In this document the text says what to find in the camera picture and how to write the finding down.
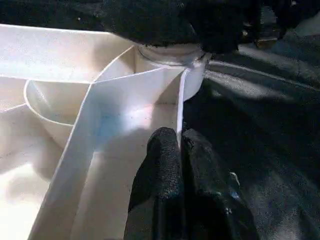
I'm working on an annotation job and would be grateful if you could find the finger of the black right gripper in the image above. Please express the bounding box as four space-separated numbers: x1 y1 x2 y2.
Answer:
99 0 241 54

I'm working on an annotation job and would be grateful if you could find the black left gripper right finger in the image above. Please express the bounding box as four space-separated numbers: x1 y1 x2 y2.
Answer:
180 128 261 240

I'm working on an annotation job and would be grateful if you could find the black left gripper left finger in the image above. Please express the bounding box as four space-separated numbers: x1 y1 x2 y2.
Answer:
124 126 186 240

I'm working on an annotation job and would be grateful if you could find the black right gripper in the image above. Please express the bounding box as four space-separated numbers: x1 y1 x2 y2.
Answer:
234 0 289 46

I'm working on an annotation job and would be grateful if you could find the white plastic table leg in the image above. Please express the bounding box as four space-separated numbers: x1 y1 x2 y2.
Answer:
136 43 209 68

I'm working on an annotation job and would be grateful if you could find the white plastic table top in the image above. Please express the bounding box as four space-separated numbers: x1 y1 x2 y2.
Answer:
0 23 210 240

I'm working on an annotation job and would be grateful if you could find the black mat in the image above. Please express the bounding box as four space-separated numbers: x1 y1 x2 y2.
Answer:
0 0 320 240

